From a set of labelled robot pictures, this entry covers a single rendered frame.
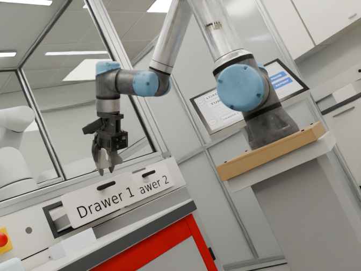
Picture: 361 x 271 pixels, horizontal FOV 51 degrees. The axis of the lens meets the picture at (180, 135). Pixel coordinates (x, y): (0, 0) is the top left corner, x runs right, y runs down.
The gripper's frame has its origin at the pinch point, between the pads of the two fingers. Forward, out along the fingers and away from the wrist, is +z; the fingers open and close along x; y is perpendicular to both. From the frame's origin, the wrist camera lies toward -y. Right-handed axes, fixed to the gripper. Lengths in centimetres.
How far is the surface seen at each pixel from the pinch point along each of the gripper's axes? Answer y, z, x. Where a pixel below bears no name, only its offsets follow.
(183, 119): -104, 28, 173
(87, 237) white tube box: 21.4, 6.2, -23.7
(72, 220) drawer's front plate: 1.3, 12.3, -14.2
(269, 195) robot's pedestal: 52, -2, 14
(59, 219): -8.1, 16.1, -12.7
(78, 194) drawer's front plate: -2.6, 6.8, -8.9
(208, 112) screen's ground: -12, -7, 76
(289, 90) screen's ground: 20, -20, 97
